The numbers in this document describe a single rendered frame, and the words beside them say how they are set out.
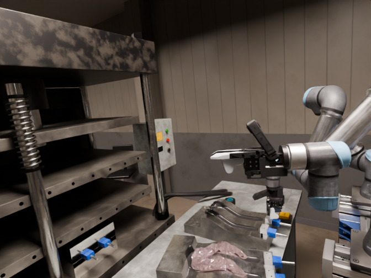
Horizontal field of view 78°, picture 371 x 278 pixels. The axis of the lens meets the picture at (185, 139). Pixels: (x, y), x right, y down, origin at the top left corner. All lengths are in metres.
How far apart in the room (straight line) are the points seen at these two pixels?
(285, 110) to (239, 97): 0.58
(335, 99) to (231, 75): 1.97
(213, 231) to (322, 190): 0.83
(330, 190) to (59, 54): 1.11
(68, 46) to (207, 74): 2.29
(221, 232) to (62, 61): 1.17
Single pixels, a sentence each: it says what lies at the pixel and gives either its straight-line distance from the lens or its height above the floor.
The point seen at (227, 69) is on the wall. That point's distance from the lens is 3.10.
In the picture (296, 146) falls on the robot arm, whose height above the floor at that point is 1.47.
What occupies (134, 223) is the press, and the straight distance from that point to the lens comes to 1.78.
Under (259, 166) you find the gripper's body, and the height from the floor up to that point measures 1.42.
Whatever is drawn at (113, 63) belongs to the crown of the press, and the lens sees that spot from 1.34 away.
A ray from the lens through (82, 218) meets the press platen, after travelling 1.44.
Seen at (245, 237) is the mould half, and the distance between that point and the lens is 1.36.
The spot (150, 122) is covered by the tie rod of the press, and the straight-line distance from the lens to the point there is 1.55.
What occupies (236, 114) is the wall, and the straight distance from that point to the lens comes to 3.07.
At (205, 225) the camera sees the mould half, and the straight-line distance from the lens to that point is 1.43.
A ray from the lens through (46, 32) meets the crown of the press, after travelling 1.17.
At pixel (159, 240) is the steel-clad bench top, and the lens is 1.52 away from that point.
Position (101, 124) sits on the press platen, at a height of 1.52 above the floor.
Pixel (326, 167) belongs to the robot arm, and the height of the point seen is 1.41.
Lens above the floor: 1.63
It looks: 10 degrees down
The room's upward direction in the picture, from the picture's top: 6 degrees counter-clockwise
